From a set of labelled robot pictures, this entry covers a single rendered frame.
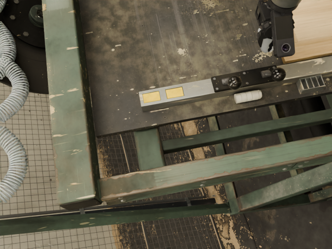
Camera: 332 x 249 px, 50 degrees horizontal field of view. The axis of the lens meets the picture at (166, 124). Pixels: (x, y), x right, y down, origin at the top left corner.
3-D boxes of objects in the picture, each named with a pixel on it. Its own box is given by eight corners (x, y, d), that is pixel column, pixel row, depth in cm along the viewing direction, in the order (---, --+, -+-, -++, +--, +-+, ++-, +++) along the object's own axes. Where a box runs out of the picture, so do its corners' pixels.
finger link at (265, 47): (261, 38, 103) (268, 18, 95) (267, 55, 101) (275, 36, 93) (250, 40, 103) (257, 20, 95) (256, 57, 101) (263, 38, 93)
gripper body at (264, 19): (280, 10, 96) (294, -23, 84) (290, 36, 93) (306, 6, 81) (252, 15, 95) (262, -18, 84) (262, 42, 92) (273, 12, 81)
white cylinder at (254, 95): (235, 105, 108) (261, 100, 108) (236, 101, 105) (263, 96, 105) (232, 96, 109) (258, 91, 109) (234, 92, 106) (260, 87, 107)
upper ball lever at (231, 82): (232, 86, 107) (244, 88, 94) (220, 88, 107) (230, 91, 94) (230, 73, 106) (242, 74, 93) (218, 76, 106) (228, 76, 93)
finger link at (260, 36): (269, 40, 97) (277, 20, 89) (271, 45, 97) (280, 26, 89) (253, 43, 97) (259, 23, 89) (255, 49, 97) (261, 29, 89)
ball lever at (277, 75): (271, 79, 107) (289, 80, 94) (259, 81, 107) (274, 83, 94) (269, 66, 107) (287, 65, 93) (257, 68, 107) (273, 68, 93)
